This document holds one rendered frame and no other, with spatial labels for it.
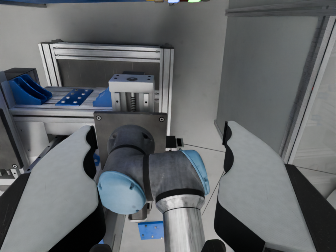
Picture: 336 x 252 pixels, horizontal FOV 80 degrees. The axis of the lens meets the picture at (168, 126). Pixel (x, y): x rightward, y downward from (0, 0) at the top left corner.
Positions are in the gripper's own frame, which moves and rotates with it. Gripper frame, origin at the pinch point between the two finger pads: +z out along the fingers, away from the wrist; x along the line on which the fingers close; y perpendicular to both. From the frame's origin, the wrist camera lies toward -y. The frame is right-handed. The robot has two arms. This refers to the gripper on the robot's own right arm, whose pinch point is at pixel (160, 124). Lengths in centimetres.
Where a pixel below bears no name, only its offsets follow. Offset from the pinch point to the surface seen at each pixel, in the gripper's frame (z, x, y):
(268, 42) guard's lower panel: 79, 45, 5
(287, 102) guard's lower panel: 56, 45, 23
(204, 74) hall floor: 148, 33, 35
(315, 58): 48, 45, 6
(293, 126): 49, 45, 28
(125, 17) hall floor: 148, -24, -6
